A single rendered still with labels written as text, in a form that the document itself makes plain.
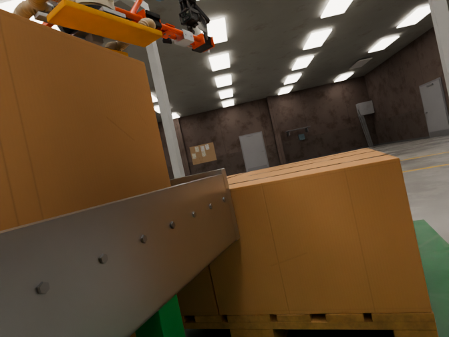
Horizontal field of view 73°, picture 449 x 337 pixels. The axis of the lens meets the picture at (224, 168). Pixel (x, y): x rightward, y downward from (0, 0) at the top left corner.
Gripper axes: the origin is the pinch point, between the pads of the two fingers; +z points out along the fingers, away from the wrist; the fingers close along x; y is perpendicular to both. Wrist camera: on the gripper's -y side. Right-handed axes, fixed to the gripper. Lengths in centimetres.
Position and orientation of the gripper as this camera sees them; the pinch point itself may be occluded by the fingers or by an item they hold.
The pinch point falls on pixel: (200, 42)
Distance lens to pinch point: 159.9
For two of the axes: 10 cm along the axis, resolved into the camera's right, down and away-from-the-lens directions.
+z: 2.1, 9.8, 0.0
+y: -5.8, 1.3, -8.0
